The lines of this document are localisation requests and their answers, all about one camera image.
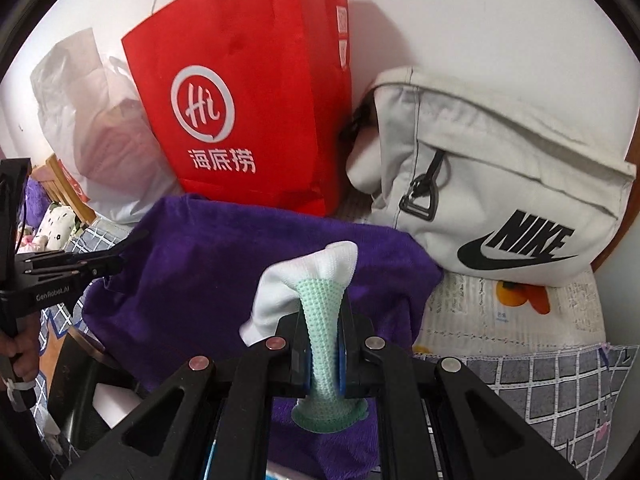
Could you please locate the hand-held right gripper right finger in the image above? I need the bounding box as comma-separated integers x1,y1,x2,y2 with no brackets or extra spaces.
337,301,583,480

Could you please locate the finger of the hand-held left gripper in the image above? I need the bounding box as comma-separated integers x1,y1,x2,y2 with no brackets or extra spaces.
22,259,124,286
20,230,150,264

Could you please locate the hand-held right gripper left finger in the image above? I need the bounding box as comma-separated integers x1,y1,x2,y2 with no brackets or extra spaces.
62,310,312,480

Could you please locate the white green plastic bag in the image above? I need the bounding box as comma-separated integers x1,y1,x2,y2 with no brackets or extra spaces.
239,241,371,433

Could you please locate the person's left hand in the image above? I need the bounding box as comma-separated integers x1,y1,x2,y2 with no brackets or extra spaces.
0,321,42,386

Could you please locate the white floral cloth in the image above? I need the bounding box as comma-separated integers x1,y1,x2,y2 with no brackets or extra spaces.
32,202,81,253

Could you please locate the wooden furniture piece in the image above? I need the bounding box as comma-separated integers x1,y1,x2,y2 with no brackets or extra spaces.
45,154,98,226

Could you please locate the purple plush cloth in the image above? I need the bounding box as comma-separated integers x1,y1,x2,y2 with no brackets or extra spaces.
22,177,51,233

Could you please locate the purple towel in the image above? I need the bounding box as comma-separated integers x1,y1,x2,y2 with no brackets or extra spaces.
82,194,443,480

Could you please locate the white quilt with orange print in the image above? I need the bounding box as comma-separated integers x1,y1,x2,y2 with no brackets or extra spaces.
345,195,608,358

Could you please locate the grey checked bedsheet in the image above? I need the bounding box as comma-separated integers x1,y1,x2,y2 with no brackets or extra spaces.
30,220,640,480

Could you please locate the red paper bag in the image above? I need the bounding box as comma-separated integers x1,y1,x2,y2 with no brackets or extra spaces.
121,0,351,218

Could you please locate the beige canvas bag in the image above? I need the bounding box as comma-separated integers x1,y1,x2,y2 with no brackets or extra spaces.
345,66,637,288

